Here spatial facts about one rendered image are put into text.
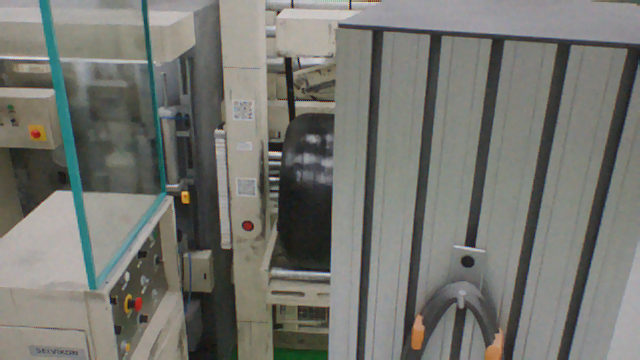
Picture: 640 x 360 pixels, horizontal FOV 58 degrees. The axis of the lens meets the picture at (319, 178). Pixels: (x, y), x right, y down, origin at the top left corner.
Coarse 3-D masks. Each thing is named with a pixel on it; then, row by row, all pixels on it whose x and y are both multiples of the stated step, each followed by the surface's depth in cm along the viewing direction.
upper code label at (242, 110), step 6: (234, 102) 197; (240, 102) 197; (246, 102) 197; (252, 102) 197; (234, 108) 198; (240, 108) 198; (246, 108) 198; (252, 108) 197; (234, 114) 199; (240, 114) 199; (246, 114) 198; (252, 114) 198; (234, 120) 200; (240, 120) 199; (246, 120) 199; (252, 120) 199
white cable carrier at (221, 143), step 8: (224, 128) 207; (216, 144) 205; (224, 144) 205; (216, 152) 207; (224, 152) 206; (224, 160) 208; (224, 168) 209; (224, 176) 210; (224, 184) 211; (224, 192) 213; (224, 200) 214; (224, 208) 215; (224, 216) 217; (224, 224) 218; (224, 232) 219; (224, 240) 221
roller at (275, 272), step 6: (270, 270) 215; (276, 270) 215; (282, 270) 215; (288, 270) 215; (294, 270) 215; (300, 270) 215; (306, 270) 215; (312, 270) 215; (318, 270) 215; (324, 270) 215; (330, 270) 214; (270, 276) 216; (276, 276) 215; (282, 276) 215; (288, 276) 215; (294, 276) 215; (300, 276) 214; (306, 276) 214; (312, 276) 214; (318, 276) 214; (324, 276) 214; (330, 276) 214
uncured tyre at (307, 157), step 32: (288, 128) 204; (320, 128) 198; (288, 160) 193; (320, 160) 190; (288, 192) 190; (320, 192) 188; (288, 224) 192; (320, 224) 190; (288, 256) 203; (320, 256) 199
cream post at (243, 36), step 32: (224, 0) 184; (256, 0) 183; (224, 32) 188; (256, 32) 187; (224, 64) 192; (256, 64) 191; (256, 96) 196; (256, 128) 200; (256, 160) 205; (256, 224) 216; (256, 256) 221; (256, 288) 227; (256, 320) 234; (256, 352) 240
